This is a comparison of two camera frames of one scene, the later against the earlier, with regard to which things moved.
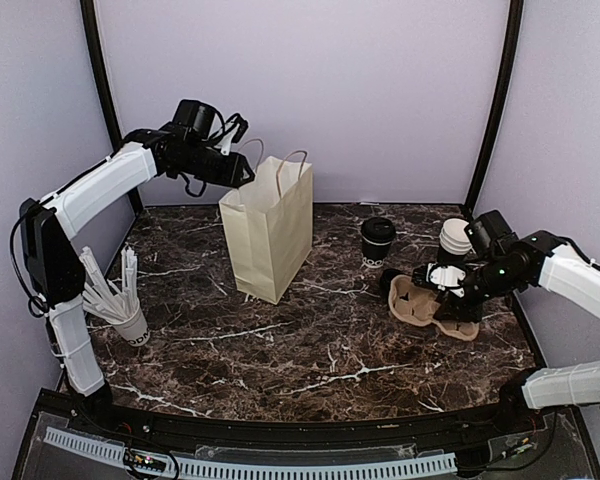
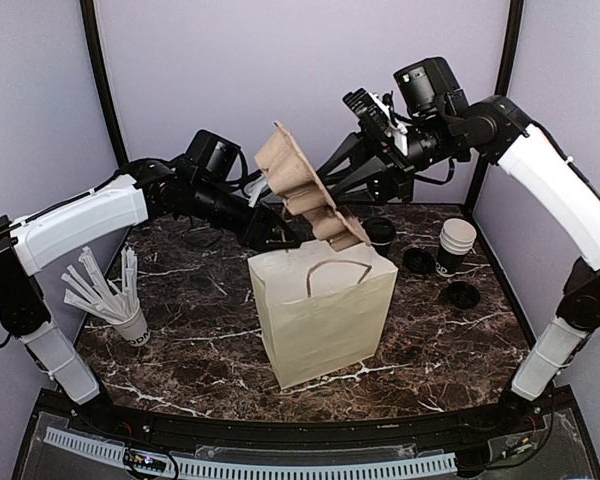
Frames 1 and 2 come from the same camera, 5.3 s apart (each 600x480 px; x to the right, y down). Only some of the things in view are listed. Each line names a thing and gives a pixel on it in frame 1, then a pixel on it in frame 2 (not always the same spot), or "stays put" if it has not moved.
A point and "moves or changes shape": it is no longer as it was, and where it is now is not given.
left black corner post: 108,96 stays put
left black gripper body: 202,166 → 250,237
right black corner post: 514,38 stays put
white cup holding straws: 135,330 stays put
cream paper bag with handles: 269,223 → 322,310
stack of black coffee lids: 386,279 moves or changes shape
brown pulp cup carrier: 415,303 → 292,177
